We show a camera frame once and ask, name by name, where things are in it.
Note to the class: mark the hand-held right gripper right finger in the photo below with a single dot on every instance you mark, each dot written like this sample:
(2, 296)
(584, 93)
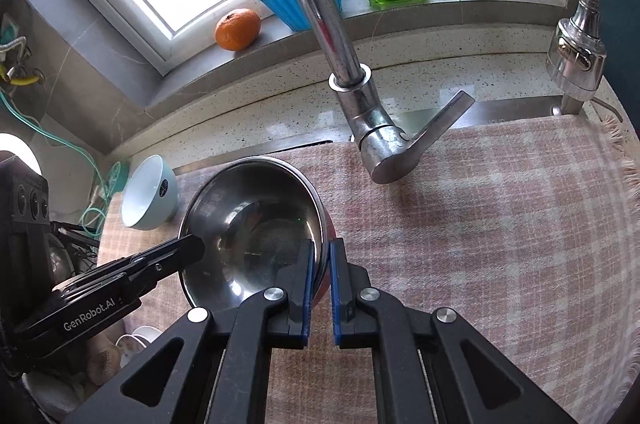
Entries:
(337, 294)

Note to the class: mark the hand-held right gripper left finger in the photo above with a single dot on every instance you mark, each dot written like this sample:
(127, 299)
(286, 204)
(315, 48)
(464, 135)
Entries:
(306, 289)

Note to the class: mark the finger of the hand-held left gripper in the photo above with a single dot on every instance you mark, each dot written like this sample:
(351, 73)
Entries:
(170, 256)

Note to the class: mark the light blue bowl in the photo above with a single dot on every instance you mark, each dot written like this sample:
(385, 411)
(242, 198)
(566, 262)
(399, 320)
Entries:
(145, 199)

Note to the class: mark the stainless steel bowl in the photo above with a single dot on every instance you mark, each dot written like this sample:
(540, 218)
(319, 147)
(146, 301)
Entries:
(240, 224)

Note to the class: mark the person's left hand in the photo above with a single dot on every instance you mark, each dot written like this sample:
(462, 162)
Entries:
(102, 361)

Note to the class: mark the beige plaid cloth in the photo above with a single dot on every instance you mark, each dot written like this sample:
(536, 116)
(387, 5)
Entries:
(475, 229)

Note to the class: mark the chrome faucet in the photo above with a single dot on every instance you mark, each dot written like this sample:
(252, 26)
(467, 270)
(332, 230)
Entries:
(375, 138)

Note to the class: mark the yellow pipe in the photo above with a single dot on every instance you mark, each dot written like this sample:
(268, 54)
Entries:
(22, 80)

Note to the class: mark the orange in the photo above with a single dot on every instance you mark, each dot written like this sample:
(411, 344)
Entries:
(237, 29)

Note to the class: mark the steel sink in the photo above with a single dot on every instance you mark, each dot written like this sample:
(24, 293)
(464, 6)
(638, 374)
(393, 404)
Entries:
(500, 106)

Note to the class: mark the chrome sink fitting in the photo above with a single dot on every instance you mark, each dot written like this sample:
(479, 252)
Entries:
(567, 103)

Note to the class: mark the white wall socket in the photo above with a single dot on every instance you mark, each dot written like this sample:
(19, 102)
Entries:
(9, 26)

